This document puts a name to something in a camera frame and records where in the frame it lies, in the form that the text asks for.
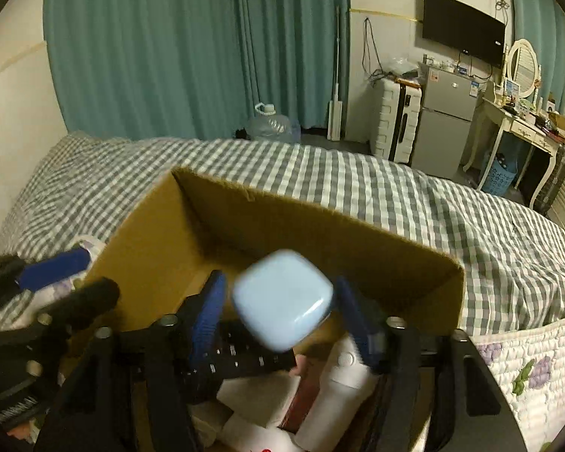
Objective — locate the white charger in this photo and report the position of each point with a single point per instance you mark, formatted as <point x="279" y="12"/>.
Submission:
<point x="259" y="395"/>

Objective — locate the clear water jug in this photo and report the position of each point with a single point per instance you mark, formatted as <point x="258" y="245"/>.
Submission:
<point x="270" y="125"/>

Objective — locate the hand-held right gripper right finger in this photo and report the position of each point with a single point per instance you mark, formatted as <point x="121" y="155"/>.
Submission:
<point x="360" y="325"/>

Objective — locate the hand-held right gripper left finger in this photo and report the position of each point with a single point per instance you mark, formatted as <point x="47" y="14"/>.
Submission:
<point x="209" y="320"/>

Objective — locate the wide teal curtain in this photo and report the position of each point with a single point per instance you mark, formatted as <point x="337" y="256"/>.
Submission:
<point x="141" y="47"/>

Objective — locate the pink patterned case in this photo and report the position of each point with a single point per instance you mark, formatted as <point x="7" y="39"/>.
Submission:
<point x="306" y="400"/>

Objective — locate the black wall television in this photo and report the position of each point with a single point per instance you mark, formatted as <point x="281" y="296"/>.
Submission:
<point x="461" y="26"/>

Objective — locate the silver small fridge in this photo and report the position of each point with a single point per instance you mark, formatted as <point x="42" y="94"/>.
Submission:
<point x="445" y="122"/>

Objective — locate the white oval mirror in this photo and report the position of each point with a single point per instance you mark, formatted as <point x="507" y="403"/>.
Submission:
<point x="522" y="66"/>

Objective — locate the clear plastic bag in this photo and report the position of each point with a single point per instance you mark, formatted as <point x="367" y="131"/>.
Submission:
<point x="402" y="67"/>

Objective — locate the grey checked bedsheet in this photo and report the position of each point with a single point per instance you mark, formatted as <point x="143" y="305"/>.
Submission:
<point x="358" y="188"/>

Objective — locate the small brown cardboard box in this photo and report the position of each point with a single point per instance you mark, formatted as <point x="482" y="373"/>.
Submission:
<point x="560" y="123"/>

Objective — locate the white suitcase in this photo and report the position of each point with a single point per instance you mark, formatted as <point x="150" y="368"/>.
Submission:
<point x="391" y="117"/>

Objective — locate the narrow teal curtain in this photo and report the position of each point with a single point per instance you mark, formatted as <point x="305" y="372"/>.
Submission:
<point x="541" y="9"/>

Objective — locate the floral white quilt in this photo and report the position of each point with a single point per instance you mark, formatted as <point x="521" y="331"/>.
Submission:
<point x="532" y="386"/>

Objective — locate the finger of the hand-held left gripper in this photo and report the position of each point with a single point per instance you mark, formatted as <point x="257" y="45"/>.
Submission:
<point x="52" y="267"/>
<point x="87" y="299"/>

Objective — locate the silver suitcase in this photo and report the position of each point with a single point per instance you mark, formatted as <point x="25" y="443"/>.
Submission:
<point x="558" y="183"/>

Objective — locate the small photo frame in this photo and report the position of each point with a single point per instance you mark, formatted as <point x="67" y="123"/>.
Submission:
<point x="512" y="88"/>

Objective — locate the blue basket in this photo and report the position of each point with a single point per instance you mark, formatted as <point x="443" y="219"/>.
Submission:
<point x="499" y="176"/>

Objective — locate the white plastic bottle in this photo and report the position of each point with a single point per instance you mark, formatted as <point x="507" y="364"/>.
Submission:
<point x="334" y="400"/>

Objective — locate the black remote control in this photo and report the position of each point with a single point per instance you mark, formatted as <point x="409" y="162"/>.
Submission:
<point x="245" y="360"/>

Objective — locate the white mop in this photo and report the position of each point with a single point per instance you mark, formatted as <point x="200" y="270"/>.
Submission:
<point x="335" y="117"/>

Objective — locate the white dressing table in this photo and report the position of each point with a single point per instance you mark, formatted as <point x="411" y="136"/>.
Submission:
<point x="522" y="127"/>

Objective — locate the light blue case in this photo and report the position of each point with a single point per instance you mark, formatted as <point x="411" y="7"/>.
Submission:
<point x="282" y="299"/>

